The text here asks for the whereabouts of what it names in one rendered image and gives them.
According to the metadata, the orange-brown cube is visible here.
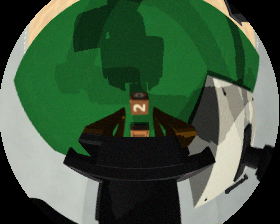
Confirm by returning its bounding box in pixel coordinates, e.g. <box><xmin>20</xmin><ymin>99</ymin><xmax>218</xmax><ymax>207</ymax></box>
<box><xmin>130</xmin><ymin>92</ymin><xmax>149</xmax><ymax>115</ymax></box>

